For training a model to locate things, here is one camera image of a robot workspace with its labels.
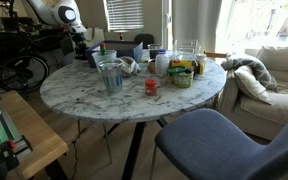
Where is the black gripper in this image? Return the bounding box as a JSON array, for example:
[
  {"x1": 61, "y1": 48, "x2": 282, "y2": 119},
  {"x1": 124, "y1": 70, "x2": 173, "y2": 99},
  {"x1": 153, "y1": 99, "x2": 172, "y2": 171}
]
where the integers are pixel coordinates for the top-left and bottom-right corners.
[{"x1": 72, "y1": 33, "x2": 87, "y2": 60}]

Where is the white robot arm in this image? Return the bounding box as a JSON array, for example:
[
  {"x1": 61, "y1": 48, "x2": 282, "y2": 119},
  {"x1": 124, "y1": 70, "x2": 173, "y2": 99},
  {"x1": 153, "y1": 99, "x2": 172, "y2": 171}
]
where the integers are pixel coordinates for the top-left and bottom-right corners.
[{"x1": 26, "y1": 0, "x2": 87, "y2": 60}]

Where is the navy blue shoe box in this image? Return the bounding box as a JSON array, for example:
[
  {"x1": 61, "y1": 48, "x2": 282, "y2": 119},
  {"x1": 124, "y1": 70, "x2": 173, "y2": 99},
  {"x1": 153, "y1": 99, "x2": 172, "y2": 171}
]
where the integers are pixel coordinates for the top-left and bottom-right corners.
[{"x1": 85, "y1": 40, "x2": 144, "y2": 69}]

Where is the patterned cloth pouch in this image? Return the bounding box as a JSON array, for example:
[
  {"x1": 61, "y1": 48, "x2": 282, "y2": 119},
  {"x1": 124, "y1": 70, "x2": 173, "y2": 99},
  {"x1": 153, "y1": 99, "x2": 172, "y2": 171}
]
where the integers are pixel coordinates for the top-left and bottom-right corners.
[{"x1": 121, "y1": 56, "x2": 141, "y2": 77}]

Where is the red capped sauce bottle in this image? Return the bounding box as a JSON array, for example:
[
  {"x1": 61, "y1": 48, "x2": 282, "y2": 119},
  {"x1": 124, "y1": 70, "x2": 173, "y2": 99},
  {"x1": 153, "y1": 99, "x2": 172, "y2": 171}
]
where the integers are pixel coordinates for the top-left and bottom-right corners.
[{"x1": 100, "y1": 43, "x2": 106, "y2": 55}]

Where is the clear plastic measuring cup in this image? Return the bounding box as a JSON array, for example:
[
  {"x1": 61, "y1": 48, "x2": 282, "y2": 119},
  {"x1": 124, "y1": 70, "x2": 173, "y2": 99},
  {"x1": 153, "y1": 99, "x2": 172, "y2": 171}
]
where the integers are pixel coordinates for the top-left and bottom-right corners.
[{"x1": 92, "y1": 50, "x2": 117, "y2": 72}]

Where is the dark grey chair left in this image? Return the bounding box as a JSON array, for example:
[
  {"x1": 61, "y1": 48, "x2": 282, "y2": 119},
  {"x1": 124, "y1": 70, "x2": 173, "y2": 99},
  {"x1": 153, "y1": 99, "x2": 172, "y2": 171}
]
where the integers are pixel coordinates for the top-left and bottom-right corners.
[{"x1": 134, "y1": 33, "x2": 155, "y2": 49}]

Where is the bicycle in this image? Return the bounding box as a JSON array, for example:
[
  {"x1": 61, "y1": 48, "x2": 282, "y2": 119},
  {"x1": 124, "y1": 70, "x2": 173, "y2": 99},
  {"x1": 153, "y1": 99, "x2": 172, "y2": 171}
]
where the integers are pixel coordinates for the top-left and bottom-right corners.
[{"x1": 0, "y1": 0, "x2": 70, "y2": 93}]

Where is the dark glass jar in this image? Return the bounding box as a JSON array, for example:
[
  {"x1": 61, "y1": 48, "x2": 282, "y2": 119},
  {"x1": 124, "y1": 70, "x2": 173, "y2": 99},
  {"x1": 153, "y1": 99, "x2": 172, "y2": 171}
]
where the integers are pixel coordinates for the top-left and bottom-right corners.
[{"x1": 148, "y1": 44, "x2": 162, "y2": 59}]

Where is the small red jar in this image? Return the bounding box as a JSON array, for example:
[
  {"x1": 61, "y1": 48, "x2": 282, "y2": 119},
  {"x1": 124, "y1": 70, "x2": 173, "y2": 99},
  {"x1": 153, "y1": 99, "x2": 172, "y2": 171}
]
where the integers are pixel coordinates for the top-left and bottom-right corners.
[{"x1": 145, "y1": 79, "x2": 157, "y2": 96}]

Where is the white plastic bottle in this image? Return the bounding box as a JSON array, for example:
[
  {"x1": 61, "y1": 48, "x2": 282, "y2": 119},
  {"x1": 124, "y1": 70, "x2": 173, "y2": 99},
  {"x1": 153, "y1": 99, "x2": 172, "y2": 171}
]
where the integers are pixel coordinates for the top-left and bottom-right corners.
[{"x1": 155, "y1": 49, "x2": 169, "y2": 77}]

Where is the wooden bench top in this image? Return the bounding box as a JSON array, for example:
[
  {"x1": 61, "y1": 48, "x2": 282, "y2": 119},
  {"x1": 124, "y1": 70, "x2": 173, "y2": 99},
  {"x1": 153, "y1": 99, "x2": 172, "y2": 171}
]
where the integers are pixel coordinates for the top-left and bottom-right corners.
[{"x1": 0, "y1": 91, "x2": 68, "y2": 180}]

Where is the clear glass container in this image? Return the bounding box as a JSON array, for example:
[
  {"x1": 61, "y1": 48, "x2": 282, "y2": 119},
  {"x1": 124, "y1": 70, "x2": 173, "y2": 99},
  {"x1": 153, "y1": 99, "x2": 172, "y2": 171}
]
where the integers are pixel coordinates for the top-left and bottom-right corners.
[{"x1": 173, "y1": 39, "x2": 200, "y2": 60}]

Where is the green lidded container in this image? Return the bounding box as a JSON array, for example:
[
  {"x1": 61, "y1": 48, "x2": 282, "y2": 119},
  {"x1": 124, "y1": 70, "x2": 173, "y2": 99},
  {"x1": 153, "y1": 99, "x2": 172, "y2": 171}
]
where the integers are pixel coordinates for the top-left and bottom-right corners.
[{"x1": 166, "y1": 66, "x2": 194, "y2": 88}]

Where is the yellow mustard bottle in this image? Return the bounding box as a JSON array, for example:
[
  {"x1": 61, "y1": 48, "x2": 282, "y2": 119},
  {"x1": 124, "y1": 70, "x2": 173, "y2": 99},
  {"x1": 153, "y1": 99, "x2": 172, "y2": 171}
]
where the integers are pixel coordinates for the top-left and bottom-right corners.
[{"x1": 169, "y1": 60, "x2": 205, "y2": 75}]

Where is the white curtain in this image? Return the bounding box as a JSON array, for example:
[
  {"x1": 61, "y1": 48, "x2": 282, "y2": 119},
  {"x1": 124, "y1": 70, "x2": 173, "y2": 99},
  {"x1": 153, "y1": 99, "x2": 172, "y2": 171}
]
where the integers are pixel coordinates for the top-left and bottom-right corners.
[{"x1": 172, "y1": 0, "x2": 222, "y2": 51}]

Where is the grey chair far side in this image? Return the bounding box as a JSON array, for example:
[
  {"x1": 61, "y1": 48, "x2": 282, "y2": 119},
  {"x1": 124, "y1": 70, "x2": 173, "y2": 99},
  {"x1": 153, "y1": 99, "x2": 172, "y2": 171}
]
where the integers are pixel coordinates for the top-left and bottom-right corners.
[{"x1": 155, "y1": 108, "x2": 288, "y2": 180}]

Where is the patterned throw pillow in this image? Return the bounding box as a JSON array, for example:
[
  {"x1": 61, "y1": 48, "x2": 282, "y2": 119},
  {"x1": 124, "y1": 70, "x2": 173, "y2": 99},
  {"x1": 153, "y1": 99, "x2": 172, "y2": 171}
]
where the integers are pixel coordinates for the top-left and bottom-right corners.
[{"x1": 221, "y1": 56, "x2": 277, "y2": 90}]

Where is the cream sofa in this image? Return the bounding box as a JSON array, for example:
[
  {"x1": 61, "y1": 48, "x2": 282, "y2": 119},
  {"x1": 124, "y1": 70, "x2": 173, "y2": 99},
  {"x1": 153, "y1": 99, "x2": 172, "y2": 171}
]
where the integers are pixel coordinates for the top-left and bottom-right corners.
[{"x1": 218, "y1": 46, "x2": 288, "y2": 140}]

